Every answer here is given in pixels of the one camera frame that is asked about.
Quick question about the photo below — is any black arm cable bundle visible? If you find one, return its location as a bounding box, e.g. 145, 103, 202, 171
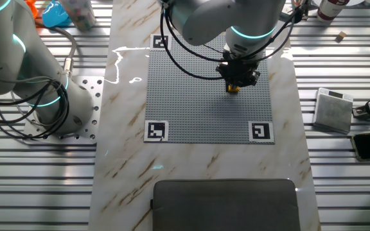
0, 76, 71, 141

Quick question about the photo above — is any grey fabric pad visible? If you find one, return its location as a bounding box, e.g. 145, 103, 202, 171
151, 178, 301, 231

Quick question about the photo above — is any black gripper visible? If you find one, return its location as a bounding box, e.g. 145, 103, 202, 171
222, 51, 262, 89

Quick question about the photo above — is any grey robot conduit cable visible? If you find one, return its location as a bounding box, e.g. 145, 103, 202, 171
33, 24, 78, 79

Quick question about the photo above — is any blue toy shovel yellow handle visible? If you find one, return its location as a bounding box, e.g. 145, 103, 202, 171
42, 0, 73, 28

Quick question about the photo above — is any clear plastic cup with bricks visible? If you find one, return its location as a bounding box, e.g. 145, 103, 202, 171
59, 0, 97, 32

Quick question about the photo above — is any grey metal bracket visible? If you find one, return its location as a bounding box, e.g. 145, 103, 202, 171
295, 0, 313, 24

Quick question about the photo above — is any grey Lego baseplate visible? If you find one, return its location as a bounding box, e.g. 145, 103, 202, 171
144, 34, 276, 145

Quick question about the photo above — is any black white ArUco marker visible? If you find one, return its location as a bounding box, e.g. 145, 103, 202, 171
143, 120, 170, 142
248, 121, 275, 143
150, 33, 172, 51

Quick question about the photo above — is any orange toy shovel green handle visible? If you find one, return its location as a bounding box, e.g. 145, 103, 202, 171
24, 0, 39, 19

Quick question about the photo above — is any silver digital scale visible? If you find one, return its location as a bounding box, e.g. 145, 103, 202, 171
312, 87, 355, 135

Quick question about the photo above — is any red white bottle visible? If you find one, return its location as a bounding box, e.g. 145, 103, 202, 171
316, 0, 350, 22

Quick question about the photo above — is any perforated metal robot base plate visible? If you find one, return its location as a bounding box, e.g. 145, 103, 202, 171
22, 76, 105, 146

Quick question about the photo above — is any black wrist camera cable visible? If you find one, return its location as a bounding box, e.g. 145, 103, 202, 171
159, 0, 303, 81

